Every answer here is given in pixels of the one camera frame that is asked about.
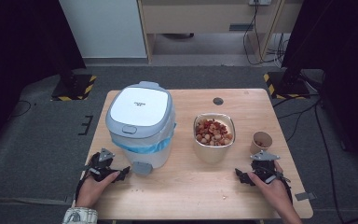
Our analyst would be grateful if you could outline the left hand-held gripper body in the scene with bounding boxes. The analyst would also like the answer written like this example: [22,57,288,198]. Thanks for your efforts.
[85,147,120,182]

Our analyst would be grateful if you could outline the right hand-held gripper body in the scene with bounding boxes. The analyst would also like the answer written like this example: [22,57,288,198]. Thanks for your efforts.
[250,150,282,185]

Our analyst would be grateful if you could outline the brown paper cup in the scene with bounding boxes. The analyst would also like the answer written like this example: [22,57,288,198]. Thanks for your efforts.
[249,131,274,156]

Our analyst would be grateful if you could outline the white grey pedal trash bin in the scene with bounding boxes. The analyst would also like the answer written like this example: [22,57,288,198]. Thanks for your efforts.
[104,80,177,177]

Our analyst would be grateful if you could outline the person's left hand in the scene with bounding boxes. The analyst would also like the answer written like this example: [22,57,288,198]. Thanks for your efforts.
[75,171,121,209]

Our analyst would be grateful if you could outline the person's right hand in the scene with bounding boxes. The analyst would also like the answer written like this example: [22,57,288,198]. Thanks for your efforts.
[247,161,294,216]

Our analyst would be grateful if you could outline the white blue trash bag liner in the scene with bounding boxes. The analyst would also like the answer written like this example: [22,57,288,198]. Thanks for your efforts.
[110,122,177,155]

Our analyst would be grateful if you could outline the steel bowl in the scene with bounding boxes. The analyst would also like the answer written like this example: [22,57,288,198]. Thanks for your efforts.
[193,112,237,165]

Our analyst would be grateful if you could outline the pile of nuts and berries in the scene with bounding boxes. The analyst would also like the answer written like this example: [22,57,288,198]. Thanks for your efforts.
[195,118,234,147]

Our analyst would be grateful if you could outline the black stand base striped tape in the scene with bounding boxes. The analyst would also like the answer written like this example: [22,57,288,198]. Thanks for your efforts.
[50,55,98,102]
[263,66,312,101]

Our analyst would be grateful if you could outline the black curtain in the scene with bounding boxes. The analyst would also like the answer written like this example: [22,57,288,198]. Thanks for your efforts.
[281,0,358,175]
[0,0,87,158]

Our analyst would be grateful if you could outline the white cabinet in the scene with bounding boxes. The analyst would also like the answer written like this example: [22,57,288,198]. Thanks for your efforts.
[58,0,147,59]

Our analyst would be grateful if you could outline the light wooden desk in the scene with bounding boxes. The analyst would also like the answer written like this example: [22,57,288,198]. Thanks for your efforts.
[136,0,304,63]

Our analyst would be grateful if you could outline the white power strip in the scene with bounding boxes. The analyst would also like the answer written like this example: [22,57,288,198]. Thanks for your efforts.
[249,0,273,7]

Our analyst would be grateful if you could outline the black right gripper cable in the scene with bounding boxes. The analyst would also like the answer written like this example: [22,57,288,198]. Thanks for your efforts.
[276,171,294,204]

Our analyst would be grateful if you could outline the short black floor cable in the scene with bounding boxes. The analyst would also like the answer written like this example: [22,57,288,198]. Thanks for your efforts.
[273,94,321,144]

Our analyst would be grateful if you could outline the long black floor cable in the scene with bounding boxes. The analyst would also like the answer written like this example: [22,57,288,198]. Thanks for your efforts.
[314,99,358,224]

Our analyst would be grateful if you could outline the thin black floor cable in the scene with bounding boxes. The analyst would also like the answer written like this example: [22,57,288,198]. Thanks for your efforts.
[7,100,33,121]

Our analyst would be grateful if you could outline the white cable bundle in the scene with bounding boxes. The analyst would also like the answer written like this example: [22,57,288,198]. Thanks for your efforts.
[266,32,291,68]

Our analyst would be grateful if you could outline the black hanging cable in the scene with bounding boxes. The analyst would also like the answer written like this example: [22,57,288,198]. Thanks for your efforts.
[242,3,281,66]

